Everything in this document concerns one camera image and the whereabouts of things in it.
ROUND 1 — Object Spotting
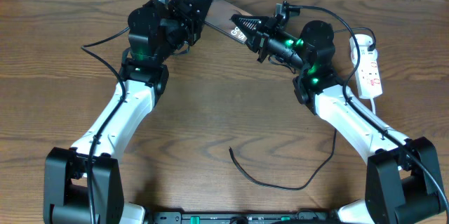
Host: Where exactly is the black USB charging cable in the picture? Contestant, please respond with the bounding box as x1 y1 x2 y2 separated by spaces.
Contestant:
228 27 377 192

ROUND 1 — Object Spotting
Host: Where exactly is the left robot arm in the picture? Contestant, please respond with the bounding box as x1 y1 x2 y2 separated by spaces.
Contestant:
43 0 213 223

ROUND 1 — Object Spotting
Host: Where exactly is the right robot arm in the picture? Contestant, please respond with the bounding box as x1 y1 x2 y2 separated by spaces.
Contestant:
232 14 448 223

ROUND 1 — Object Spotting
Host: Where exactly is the white USB charger plug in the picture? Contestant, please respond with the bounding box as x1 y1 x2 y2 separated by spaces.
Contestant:
349 34 377 60

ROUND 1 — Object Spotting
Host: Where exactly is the white power strip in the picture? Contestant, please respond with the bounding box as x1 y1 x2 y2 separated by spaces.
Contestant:
355 46 382 99

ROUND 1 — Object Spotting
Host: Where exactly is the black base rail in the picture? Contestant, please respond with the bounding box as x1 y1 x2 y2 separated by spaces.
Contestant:
146 211 340 224

